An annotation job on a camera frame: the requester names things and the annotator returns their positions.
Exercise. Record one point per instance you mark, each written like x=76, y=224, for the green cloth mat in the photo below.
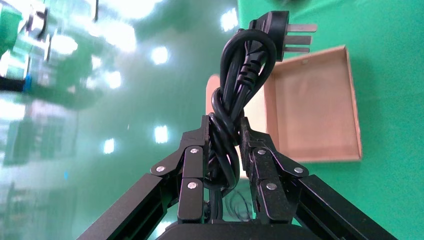
x=391, y=99

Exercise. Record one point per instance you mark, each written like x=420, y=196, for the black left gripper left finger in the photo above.
x=192, y=172

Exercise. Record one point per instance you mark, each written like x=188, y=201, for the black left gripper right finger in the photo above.
x=268, y=179

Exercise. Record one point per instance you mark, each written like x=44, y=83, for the open brown cardboard box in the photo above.
x=314, y=109

